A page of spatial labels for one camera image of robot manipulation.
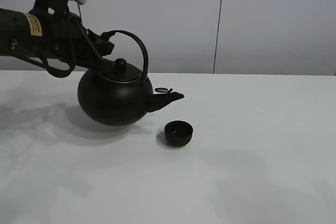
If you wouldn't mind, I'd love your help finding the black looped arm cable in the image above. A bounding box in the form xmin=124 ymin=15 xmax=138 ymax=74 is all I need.
xmin=0 ymin=8 xmax=112 ymax=78

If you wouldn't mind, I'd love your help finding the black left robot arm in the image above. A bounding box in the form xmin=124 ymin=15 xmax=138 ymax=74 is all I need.
xmin=1 ymin=9 xmax=114 ymax=69

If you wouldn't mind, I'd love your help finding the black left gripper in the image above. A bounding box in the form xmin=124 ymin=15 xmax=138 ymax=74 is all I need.
xmin=41 ymin=12 xmax=114 ymax=71

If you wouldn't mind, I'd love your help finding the small black teacup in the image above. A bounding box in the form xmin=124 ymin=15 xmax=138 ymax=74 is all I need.
xmin=164 ymin=121 xmax=194 ymax=147

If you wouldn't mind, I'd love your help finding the black round teapot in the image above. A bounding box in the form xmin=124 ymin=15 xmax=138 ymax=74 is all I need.
xmin=77 ymin=30 xmax=184 ymax=126

